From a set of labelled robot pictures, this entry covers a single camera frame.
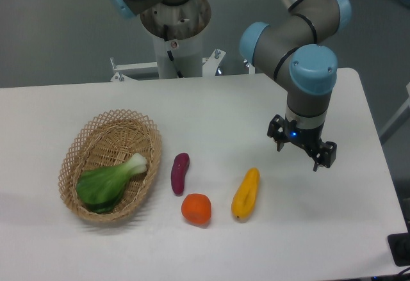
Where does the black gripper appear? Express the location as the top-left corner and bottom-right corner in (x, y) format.
(267, 115), (337, 172)

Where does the green bok choy vegetable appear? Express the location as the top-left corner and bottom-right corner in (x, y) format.
(76, 153), (147, 214)

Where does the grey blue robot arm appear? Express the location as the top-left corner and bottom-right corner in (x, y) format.
(111, 0), (352, 168)

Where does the woven wicker basket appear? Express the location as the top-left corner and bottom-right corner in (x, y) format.
(58, 109), (162, 223)

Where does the yellow squash toy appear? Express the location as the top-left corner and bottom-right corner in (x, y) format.
(231, 168), (260, 220)

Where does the orange round fruit toy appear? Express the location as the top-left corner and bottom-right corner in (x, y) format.
(181, 193), (212, 225)

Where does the purple eggplant toy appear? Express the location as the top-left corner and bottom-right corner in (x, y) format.
(170, 152), (190, 196)

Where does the black device table corner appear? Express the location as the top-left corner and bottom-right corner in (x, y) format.
(387, 232), (409, 267)

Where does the white table leg frame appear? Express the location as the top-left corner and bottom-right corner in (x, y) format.
(379, 83), (410, 145)

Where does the white metal bracket left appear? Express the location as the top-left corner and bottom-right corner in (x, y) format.
(110, 57), (159, 82)

